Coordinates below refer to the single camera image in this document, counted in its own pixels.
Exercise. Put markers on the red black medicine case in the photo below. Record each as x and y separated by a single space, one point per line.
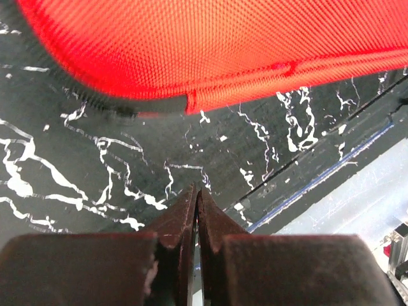
188 56

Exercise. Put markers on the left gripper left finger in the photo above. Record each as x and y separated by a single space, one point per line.
153 266

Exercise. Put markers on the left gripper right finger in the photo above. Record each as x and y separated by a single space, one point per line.
239 268

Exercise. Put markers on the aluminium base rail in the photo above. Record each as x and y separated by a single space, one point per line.
352 181

